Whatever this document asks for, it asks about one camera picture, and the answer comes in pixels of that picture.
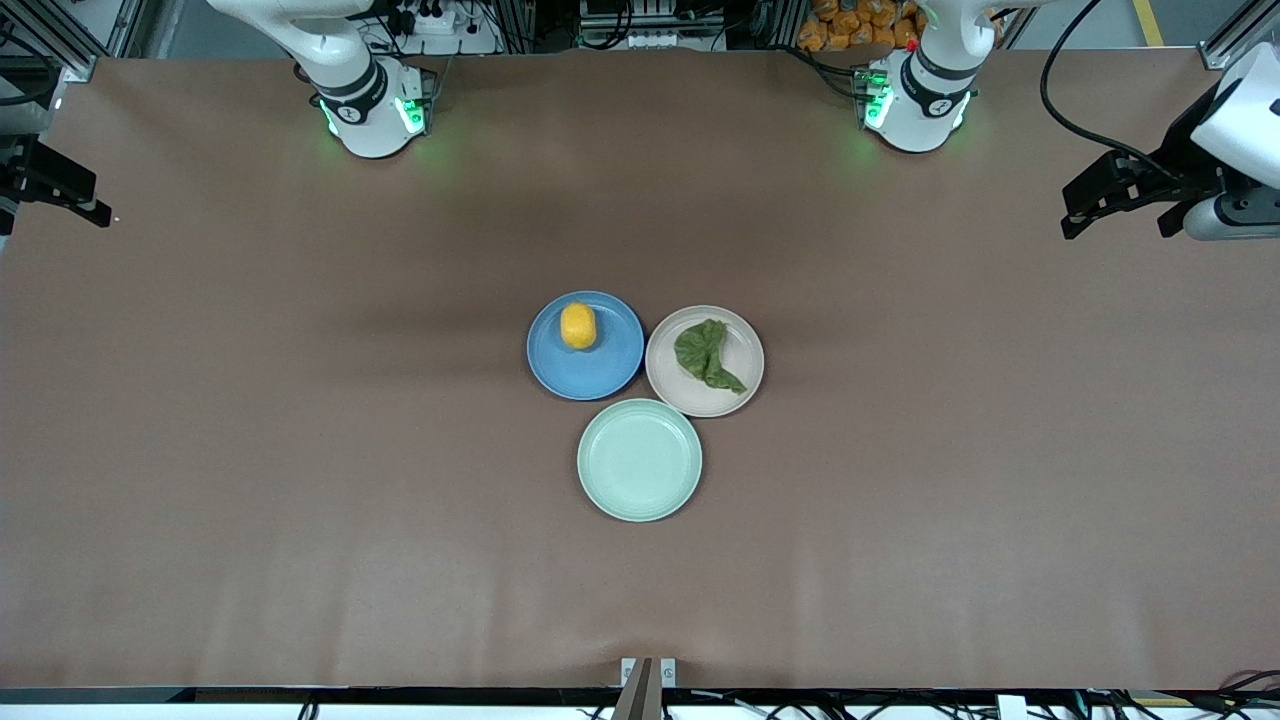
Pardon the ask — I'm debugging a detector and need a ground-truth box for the green lettuce leaf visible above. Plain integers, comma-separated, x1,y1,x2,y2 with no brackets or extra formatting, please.
674,319,749,395

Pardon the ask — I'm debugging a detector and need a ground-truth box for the yellow lemon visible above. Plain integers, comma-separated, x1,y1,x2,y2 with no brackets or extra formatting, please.
560,302,598,351

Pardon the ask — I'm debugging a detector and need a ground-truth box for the bag of orange items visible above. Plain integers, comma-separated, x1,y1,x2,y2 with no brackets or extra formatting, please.
797,0,926,53

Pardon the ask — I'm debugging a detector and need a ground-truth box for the brown table cover sheet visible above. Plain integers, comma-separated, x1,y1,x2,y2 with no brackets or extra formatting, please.
0,48,1280,691

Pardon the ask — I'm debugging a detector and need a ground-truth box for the white power strip with plugs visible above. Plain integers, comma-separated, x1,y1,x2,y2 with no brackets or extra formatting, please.
360,0,501,56

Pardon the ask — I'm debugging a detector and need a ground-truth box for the beige plate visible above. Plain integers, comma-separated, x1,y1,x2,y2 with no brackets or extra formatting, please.
645,305,766,419

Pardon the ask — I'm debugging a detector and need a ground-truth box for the electrical control equipment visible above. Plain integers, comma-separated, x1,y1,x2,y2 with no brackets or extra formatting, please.
578,0,728,51

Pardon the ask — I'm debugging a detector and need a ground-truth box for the light green plate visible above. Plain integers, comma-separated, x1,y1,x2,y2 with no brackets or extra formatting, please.
577,398,703,523

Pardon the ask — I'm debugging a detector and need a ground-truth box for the blue plate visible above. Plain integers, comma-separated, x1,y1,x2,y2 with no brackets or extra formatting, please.
526,290,646,402

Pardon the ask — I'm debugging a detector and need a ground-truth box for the aluminium frame corner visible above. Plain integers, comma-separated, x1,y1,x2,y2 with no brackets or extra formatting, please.
0,0,151,83
1200,0,1280,71

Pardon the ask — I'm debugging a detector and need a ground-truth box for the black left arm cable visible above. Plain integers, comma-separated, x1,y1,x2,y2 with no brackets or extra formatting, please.
1038,0,1183,181

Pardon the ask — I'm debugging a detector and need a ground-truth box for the aluminium profile post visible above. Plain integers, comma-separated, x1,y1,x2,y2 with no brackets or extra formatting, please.
745,0,809,49
498,0,542,53

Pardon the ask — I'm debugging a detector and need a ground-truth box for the dark cable bundle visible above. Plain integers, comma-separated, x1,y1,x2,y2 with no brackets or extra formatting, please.
1215,669,1280,716

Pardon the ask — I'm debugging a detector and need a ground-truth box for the black table edge rail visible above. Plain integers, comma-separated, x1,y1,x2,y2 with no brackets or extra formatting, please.
0,686,1280,708

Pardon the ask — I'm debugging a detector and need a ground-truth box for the metal table edge bracket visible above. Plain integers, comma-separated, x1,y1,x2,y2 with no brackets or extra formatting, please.
620,657,678,720

